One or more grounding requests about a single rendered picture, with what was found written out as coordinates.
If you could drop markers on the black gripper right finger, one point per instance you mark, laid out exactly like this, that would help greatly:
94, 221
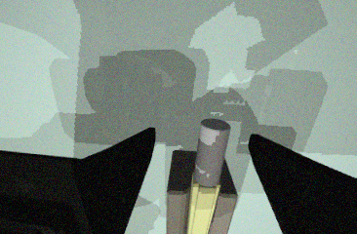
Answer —
306, 197

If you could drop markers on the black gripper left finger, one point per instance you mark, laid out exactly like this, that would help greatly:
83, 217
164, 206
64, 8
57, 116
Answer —
102, 188

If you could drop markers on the white cylinder with tan base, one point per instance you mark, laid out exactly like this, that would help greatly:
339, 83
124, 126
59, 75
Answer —
211, 150

